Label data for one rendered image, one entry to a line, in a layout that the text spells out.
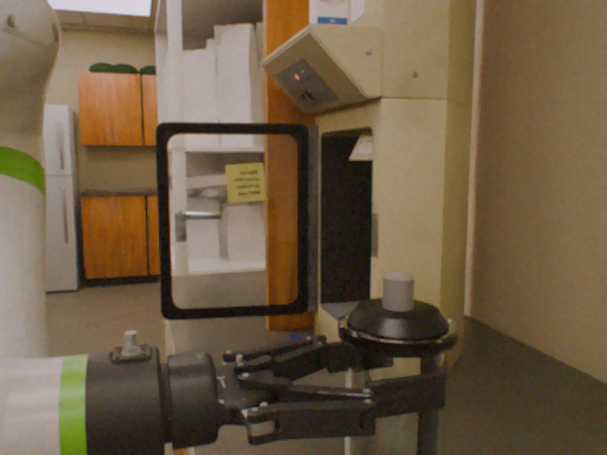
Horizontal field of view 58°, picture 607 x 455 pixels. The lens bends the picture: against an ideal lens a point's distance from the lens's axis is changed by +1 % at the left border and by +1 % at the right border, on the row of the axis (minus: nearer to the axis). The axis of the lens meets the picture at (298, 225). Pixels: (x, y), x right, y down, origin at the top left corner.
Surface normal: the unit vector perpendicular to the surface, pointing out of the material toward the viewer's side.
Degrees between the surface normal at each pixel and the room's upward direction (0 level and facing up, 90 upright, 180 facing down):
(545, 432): 0
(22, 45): 103
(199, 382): 50
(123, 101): 90
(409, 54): 90
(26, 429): 71
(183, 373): 31
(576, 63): 90
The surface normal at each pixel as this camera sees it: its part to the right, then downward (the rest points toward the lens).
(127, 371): 0.14, -0.76
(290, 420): 0.06, 0.14
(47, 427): 0.30, -0.18
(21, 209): 0.77, -0.44
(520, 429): 0.00, -0.99
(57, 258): 0.29, 0.12
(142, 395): 0.22, -0.44
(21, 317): 0.62, -0.58
